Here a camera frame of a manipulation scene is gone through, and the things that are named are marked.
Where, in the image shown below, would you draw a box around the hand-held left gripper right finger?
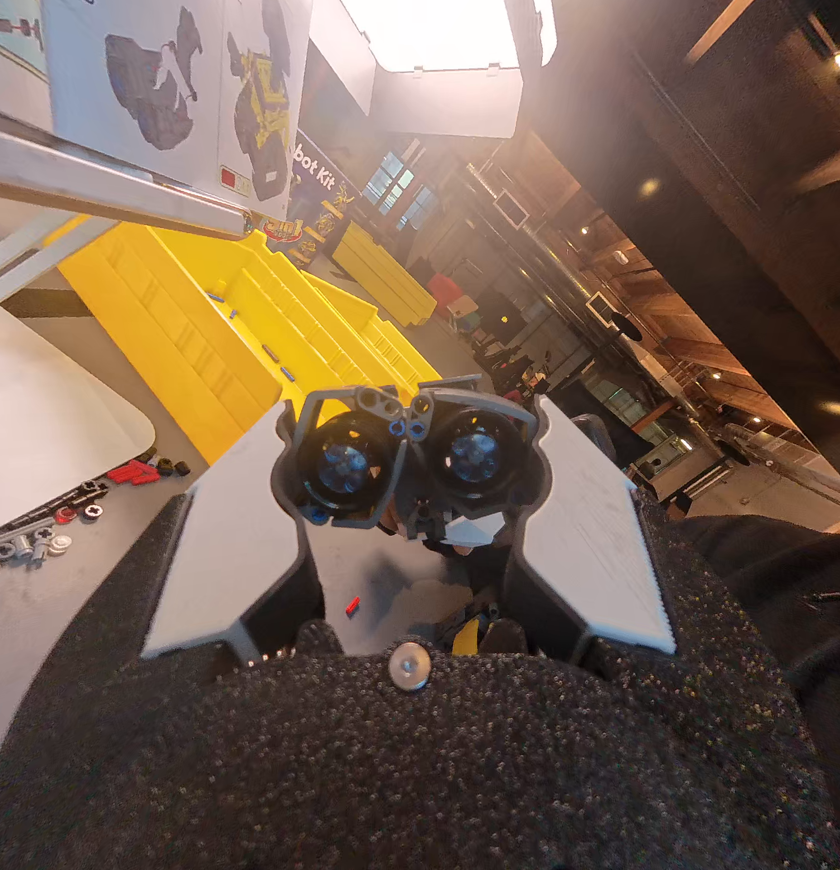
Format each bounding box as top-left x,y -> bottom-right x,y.
505,396 -> 678,657

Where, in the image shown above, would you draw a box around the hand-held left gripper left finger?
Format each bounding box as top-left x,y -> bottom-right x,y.
141,401 -> 326,663

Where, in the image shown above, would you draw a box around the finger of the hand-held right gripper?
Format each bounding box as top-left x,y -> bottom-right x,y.
442,511 -> 508,549

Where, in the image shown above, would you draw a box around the yellow toy robot body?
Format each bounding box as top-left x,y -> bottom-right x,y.
440,598 -> 506,657

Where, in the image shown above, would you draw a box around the grey Lego engine assembly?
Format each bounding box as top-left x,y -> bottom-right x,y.
270,374 -> 550,541

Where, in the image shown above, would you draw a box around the person's right forearm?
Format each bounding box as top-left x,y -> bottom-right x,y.
654,513 -> 840,687

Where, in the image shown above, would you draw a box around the grey desk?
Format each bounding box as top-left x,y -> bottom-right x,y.
0,272 -> 502,783

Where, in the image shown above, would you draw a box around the red and black toy pieces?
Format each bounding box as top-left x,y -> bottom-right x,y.
53,445 -> 192,524

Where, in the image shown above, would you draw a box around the yellow plastic bin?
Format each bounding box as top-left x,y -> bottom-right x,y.
301,268 -> 443,409
56,219 -> 394,466

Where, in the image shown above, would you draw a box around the pile of grey toy pieces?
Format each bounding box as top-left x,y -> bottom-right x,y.
0,517 -> 74,579

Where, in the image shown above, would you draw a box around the white book stand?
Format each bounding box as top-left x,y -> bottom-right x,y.
0,109 -> 254,534

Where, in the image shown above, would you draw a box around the stack of yellow bins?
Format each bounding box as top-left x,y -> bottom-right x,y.
332,221 -> 438,329

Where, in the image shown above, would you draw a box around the blue toy kit box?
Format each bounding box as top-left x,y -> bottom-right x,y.
253,129 -> 363,269

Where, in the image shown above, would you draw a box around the instruction booklet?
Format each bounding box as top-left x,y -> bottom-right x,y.
0,0 -> 312,222

